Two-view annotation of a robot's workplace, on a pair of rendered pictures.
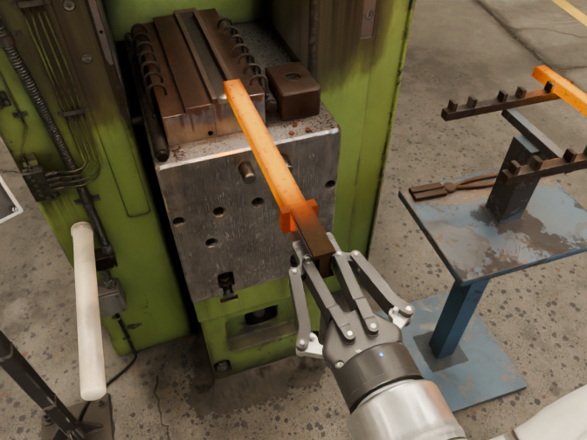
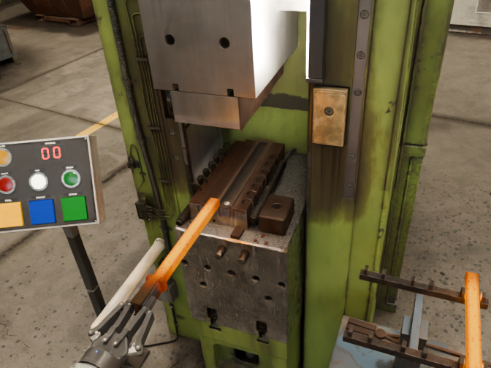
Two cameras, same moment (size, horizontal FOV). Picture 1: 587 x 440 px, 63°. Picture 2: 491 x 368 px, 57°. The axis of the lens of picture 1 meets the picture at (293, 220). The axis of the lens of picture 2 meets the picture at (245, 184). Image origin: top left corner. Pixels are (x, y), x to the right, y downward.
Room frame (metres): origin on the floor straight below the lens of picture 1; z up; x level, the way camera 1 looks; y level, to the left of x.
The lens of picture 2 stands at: (0.01, -0.68, 1.85)
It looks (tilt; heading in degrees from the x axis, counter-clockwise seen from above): 35 degrees down; 42
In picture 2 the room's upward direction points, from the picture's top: 4 degrees counter-clockwise
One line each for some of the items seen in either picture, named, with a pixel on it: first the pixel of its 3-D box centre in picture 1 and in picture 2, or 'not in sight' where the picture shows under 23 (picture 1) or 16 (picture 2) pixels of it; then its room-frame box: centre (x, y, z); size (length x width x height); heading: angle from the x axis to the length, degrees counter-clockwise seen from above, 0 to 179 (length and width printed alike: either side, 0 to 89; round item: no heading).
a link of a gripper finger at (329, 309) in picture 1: (326, 304); (119, 325); (0.29, -0.03, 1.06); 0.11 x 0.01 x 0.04; 24
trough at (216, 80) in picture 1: (203, 50); (246, 170); (0.99, 0.20, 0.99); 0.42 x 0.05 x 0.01; 20
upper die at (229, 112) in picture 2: not in sight; (233, 80); (0.98, 0.22, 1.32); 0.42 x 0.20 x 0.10; 20
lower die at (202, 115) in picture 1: (194, 66); (240, 177); (0.98, 0.22, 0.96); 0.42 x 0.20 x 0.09; 20
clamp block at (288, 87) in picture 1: (292, 90); (277, 214); (0.90, 0.00, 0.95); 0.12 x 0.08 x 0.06; 20
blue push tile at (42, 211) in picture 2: not in sight; (42, 211); (0.43, 0.56, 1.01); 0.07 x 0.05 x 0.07; 135
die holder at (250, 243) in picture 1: (229, 153); (259, 235); (1.01, 0.17, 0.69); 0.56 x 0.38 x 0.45; 20
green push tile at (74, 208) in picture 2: not in sight; (74, 208); (0.50, 0.49, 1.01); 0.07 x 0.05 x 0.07; 135
